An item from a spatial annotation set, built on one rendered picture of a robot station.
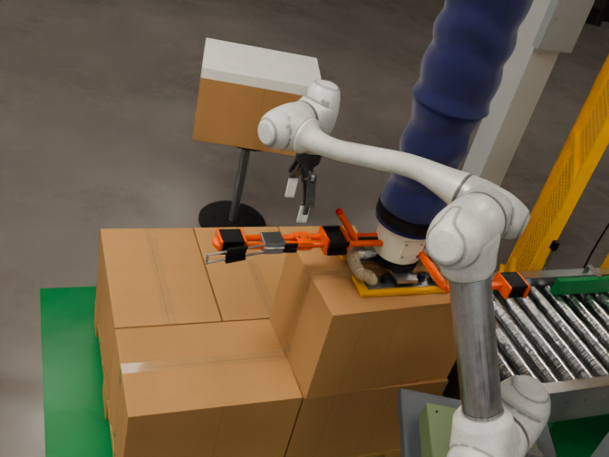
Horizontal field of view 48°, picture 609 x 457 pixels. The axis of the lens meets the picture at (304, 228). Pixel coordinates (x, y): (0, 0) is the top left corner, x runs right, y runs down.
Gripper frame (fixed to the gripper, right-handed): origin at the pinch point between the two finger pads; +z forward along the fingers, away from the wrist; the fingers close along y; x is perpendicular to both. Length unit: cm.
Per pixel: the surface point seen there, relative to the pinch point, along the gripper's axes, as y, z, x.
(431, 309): -18, 29, -50
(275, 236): 0.8, 12.3, 4.1
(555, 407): -33, 71, -114
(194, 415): -21, 70, 26
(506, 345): -3, 67, -108
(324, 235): -0.3, 11.1, -12.4
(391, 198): -1.4, -4.6, -31.1
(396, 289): -12.5, 24.8, -37.8
